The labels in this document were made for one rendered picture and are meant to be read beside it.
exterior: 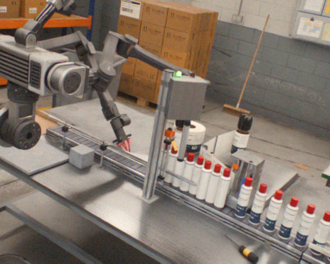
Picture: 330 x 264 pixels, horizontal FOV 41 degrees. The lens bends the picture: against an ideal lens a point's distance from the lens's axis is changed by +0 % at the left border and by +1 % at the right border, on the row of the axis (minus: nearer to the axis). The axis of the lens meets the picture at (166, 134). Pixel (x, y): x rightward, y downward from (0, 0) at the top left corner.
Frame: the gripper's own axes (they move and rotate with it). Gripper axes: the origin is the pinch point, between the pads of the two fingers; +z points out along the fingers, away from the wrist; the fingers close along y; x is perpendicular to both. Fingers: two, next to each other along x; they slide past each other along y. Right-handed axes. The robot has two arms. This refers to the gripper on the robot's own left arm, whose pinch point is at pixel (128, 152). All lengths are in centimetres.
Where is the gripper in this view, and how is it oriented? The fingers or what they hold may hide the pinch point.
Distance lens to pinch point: 247.2
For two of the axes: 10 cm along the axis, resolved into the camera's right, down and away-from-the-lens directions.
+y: 5.5, -2.3, 8.0
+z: 3.9, 9.2, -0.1
